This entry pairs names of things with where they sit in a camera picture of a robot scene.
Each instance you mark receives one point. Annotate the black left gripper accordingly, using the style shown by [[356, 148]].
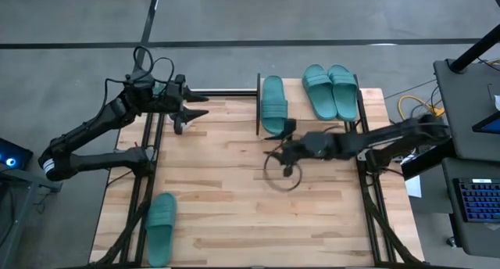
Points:
[[172, 101]]

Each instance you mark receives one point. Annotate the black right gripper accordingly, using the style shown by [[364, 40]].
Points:
[[312, 145]]

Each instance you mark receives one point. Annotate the teal rubber slide sandal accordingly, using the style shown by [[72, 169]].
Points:
[[274, 105], [160, 230], [318, 93], [343, 93]]

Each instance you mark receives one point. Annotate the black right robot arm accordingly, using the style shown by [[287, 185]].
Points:
[[390, 142]]

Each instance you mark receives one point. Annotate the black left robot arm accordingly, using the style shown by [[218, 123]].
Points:
[[93, 122]]

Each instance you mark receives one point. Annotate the green snake plant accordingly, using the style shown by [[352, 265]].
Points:
[[159, 90]]

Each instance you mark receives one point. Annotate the white paper sheet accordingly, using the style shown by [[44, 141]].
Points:
[[414, 187]]

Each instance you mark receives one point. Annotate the grey desk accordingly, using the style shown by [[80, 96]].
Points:
[[465, 105]]

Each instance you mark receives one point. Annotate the black device with blue light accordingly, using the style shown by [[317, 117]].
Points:
[[15, 153]]

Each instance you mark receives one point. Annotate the grey metal stand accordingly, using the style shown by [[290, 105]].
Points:
[[15, 183]]

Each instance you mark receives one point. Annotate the backlit black keyboard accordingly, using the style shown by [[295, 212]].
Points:
[[480, 200]]

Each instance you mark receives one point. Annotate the laptop with blue screen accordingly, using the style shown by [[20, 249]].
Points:
[[490, 125]]

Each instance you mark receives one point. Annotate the dark keyboard desk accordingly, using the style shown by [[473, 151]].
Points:
[[476, 237]]

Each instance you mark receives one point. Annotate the black pole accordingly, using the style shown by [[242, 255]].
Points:
[[472, 50]]

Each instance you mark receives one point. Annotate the black aluminium rig frame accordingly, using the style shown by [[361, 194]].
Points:
[[159, 183]]

